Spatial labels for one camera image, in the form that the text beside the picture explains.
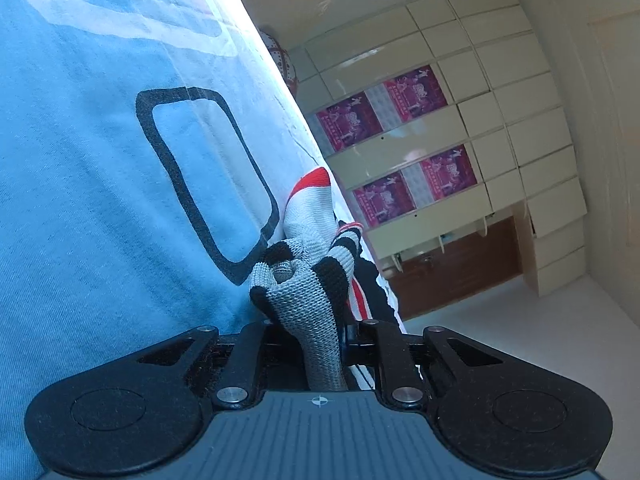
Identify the cream wardrobe with cabinets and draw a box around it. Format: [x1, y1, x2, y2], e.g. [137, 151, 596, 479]
[292, 0, 587, 296]

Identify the purple poster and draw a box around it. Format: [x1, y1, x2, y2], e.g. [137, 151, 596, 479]
[352, 171, 416, 228]
[401, 145, 477, 209]
[366, 65, 448, 131]
[314, 92, 383, 153]

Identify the light blue patterned bedsheet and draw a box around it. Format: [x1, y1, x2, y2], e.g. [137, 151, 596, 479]
[1, 0, 324, 479]

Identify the purple poster upper right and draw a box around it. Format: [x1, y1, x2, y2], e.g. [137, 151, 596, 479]
[401, 145, 477, 209]

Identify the brown wooden door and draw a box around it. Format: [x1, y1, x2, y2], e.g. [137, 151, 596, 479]
[387, 217, 522, 321]

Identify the striped sock black toe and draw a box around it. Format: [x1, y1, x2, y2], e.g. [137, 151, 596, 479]
[250, 167, 362, 392]

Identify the purple poster lower right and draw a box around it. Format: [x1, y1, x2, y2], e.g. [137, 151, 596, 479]
[352, 171, 416, 228]

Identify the purple poster upper left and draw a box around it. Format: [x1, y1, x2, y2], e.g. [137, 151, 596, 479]
[366, 65, 448, 131]

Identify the purple poster lower left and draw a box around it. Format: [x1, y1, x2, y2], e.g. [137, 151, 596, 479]
[314, 92, 383, 153]

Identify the patterned white pillow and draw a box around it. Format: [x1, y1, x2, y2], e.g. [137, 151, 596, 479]
[259, 29, 298, 96]

